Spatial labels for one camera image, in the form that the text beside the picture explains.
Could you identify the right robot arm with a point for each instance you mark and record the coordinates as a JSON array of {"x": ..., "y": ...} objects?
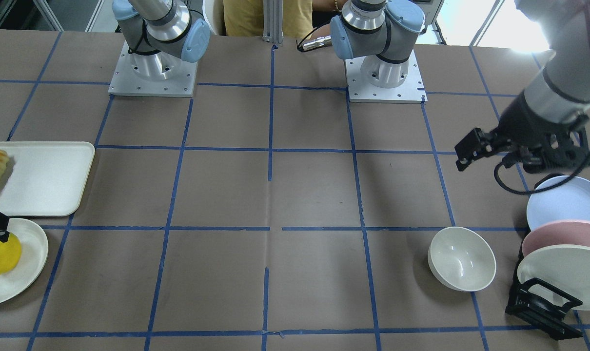
[{"x": 90, "y": 89}]

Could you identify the aluminium frame post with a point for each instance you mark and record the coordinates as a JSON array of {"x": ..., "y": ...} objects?
[{"x": 272, "y": 22}]

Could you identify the white rectangular tray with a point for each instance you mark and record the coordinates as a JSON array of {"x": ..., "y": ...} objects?
[{"x": 44, "y": 178}]

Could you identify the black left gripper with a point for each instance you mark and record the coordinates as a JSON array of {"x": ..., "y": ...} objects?
[{"x": 518, "y": 121}]

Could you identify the yellow lemon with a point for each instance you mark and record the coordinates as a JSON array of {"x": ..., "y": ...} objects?
[{"x": 10, "y": 253}]

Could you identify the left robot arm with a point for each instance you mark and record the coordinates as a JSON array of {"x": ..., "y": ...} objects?
[{"x": 561, "y": 89}]

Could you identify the white ceramic bowl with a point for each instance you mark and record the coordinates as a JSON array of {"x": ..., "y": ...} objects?
[{"x": 461, "y": 260}]

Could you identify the cream plate in rack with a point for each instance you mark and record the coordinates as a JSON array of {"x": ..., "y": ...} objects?
[{"x": 567, "y": 267}]

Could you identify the light blue plate in rack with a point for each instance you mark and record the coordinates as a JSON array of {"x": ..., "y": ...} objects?
[{"x": 571, "y": 201}]

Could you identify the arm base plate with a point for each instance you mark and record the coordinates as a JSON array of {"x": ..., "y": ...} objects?
[
  {"x": 371, "y": 80},
  {"x": 178, "y": 83}
]

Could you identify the white round plate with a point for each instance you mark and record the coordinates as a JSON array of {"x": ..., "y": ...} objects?
[{"x": 34, "y": 253}]

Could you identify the pink plate in rack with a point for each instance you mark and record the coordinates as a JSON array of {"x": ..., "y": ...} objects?
[{"x": 560, "y": 232}]

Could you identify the person in yellow shirt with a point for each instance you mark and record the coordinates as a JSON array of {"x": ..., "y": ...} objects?
[{"x": 245, "y": 18}]

